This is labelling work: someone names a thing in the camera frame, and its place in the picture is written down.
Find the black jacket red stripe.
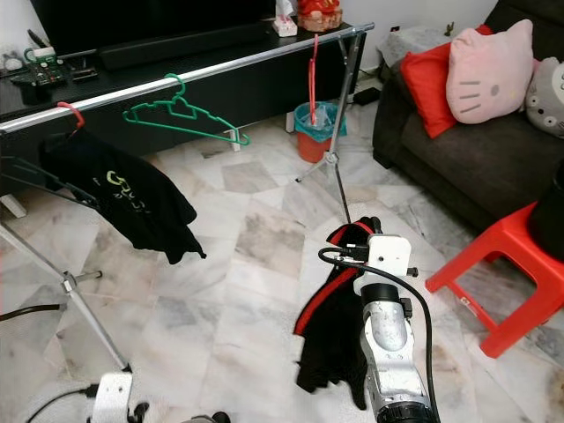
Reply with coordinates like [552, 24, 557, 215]
[293, 216, 380, 411]

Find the green plastic hanger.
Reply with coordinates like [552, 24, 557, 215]
[123, 73, 252, 146]

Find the red plastic hanger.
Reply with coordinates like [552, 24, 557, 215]
[307, 33, 323, 129]
[57, 101, 86, 133]

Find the orange bin teal bag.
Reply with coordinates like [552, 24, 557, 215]
[295, 101, 347, 165]

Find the red plastic stool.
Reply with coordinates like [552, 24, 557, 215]
[425, 201, 564, 358]

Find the dark brown sofa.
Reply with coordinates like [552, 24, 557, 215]
[372, 0, 564, 234]

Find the black TV cabinet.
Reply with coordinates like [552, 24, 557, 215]
[0, 22, 371, 195]

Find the red cushion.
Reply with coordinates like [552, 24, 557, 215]
[398, 25, 494, 137]

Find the silver metal clothes rack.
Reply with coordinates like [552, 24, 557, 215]
[0, 22, 375, 371]

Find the grey patterned cloth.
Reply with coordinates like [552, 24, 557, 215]
[379, 25, 459, 71]

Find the black T-shirt green print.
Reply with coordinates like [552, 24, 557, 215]
[40, 128, 208, 265]

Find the pink cat face cushion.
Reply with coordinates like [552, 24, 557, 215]
[446, 19, 538, 124]

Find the red ornament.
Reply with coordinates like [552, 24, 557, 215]
[297, 0, 345, 33]

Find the small white figurine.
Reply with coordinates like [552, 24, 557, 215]
[273, 0, 299, 38]

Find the grey plush toy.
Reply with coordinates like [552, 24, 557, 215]
[524, 57, 564, 140]

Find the black soundbar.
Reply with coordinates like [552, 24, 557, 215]
[99, 19, 270, 71]

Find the black flat television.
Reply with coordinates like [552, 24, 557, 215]
[31, 0, 274, 54]

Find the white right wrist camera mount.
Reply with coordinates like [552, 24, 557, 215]
[352, 234, 411, 296]

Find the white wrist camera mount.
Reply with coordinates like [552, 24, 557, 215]
[93, 372, 133, 423]
[352, 234, 411, 296]

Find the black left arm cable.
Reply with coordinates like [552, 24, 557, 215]
[25, 383, 100, 423]

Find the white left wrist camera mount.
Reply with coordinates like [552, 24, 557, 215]
[93, 372, 133, 423]

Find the electronics board with wires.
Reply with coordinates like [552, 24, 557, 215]
[9, 46, 98, 87]

